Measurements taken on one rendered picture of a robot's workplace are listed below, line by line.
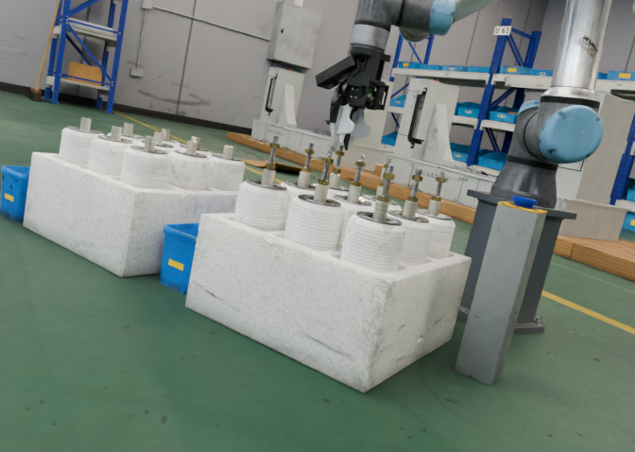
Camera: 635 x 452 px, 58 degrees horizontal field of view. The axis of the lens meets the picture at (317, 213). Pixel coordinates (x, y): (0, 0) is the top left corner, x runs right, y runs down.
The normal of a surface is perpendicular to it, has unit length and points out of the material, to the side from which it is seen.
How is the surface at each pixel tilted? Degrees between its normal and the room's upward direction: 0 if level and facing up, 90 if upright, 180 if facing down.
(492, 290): 90
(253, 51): 90
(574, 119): 98
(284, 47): 90
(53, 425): 0
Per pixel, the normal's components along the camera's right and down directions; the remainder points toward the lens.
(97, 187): -0.57, 0.01
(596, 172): 0.52, 0.25
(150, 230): 0.80, 0.26
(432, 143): -0.83, -0.08
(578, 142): -0.04, 0.29
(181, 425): 0.21, -0.97
